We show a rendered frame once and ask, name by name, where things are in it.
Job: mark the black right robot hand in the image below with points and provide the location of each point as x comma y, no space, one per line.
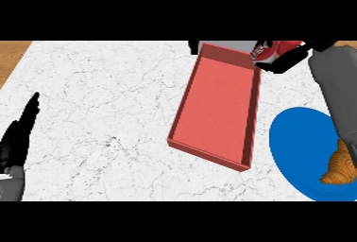
290,60

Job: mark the red can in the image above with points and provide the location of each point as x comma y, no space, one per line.
268,52

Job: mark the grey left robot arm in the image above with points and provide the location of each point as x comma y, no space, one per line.
12,186

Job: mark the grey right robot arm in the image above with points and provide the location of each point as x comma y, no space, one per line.
336,94

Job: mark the red cardboard box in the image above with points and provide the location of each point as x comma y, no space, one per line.
215,110

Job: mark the blue plate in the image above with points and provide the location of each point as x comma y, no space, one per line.
299,148

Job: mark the brown croissant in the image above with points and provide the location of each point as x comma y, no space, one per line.
339,168

